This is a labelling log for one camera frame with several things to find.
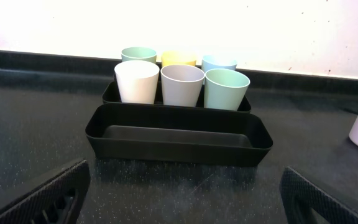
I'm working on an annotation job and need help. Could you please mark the blue cup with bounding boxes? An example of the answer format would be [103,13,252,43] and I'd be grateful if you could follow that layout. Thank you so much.
[201,54,238,74]

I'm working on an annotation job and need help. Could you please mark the green cup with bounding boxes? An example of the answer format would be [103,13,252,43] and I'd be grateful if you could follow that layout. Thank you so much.
[203,68,251,111]
[121,46,158,65]

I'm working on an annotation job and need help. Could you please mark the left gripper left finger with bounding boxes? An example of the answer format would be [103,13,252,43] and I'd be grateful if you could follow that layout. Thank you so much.
[0,158,91,224]

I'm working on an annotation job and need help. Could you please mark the yellow cup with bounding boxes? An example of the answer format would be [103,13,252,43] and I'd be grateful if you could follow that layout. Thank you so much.
[160,50,198,68]

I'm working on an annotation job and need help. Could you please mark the black tray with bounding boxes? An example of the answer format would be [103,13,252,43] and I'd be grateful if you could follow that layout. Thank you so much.
[101,79,252,114]
[85,102,274,167]

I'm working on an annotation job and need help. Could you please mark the white cup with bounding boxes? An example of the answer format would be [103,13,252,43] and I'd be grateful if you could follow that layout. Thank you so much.
[114,60,160,105]

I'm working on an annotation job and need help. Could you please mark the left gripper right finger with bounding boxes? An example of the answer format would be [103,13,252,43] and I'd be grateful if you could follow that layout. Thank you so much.
[278,166,358,224]

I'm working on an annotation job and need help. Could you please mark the grey cup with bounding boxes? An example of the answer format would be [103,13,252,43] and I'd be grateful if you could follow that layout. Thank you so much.
[160,63,206,108]

